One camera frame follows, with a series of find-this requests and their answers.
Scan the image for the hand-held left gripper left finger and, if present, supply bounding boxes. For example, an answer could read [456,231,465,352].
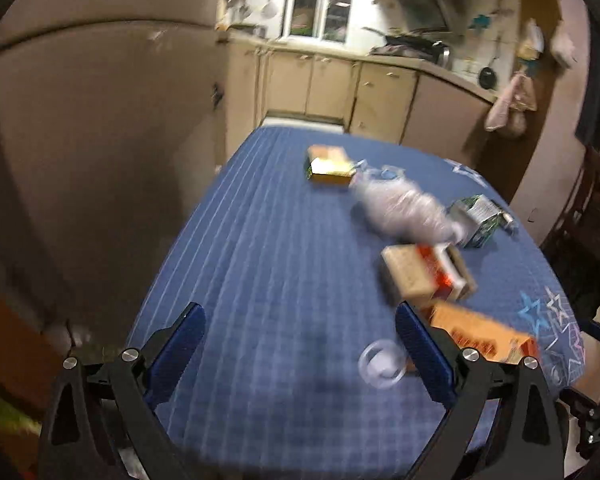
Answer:
[39,302,207,480]

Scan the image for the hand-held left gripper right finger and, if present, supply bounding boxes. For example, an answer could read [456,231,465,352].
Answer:
[395,302,566,480]

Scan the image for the clear round plastic lid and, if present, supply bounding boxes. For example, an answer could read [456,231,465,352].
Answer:
[358,339,407,389]

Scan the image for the orange snack box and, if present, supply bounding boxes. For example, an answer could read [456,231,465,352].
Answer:
[425,300,539,365]

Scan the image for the clear plastic bag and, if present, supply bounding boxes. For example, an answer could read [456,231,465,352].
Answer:
[350,164,463,247]

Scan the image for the orange white carton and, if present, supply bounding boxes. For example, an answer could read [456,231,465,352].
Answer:
[382,242,477,307]

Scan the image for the blue star-print tablecloth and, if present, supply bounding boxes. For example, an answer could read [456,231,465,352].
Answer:
[122,126,588,466]

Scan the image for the green white packet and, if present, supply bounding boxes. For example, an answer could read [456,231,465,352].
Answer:
[449,194,512,249]

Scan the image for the brown wooden cabinet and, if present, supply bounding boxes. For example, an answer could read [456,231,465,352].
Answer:
[0,275,76,461]

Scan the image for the yellow green box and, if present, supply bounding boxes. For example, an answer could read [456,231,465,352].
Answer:
[306,145,357,187]

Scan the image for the brown hanging bag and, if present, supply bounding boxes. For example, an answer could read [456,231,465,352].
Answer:
[500,109,529,141]

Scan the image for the beige refrigerator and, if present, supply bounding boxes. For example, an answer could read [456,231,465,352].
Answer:
[0,5,231,343]

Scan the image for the small black hanging pan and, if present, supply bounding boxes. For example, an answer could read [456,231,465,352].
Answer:
[478,52,499,89]

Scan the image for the beige lower kitchen cabinets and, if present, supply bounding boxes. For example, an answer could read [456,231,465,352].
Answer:
[225,35,498,161]

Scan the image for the white hanging plastic bag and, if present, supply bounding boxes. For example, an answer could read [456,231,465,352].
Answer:
[550,22,581,69]

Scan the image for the steel kettle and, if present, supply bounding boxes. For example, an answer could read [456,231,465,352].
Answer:
[430,40,452,67]

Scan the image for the gas stove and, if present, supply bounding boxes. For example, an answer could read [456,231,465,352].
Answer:
[370,45,433,59]

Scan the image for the small hanging plastic bags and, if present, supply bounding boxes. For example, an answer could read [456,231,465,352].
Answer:
[517,19,546,59]

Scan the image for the black wok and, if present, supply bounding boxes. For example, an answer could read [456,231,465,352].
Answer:
[362,27,431,50]

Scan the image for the steel range hood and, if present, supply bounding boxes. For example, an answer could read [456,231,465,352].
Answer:
[375,0,463,36]

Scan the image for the kitchen window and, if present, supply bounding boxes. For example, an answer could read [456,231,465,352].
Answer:
[282,0,361,43]

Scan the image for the brown wooden door frame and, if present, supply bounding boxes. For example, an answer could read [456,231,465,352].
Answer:
[507,0,597,223]

